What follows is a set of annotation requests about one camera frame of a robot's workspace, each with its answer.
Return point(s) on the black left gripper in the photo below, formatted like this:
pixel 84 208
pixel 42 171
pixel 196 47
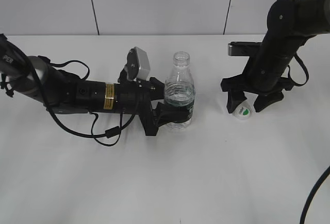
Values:
pixel 135 98

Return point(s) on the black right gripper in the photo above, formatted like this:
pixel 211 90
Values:
pixel 263 81

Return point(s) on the white green bottle cap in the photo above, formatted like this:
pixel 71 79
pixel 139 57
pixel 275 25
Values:
pixel 243 111

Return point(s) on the clear water bottle green label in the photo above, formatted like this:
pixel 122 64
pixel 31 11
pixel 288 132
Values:
pixel 179 90

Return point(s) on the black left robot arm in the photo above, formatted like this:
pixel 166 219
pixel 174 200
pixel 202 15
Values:
pixel 61 92

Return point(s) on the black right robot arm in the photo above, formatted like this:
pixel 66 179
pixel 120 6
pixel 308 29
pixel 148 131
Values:
pixel 290 24

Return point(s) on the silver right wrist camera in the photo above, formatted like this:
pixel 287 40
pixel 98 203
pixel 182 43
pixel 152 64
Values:
pixel 248 49

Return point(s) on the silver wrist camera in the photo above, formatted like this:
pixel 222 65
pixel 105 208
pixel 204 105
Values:
pixel 138 65
pixel 248 49

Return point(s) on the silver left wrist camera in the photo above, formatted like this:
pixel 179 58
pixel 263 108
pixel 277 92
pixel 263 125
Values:
pixel 138 65

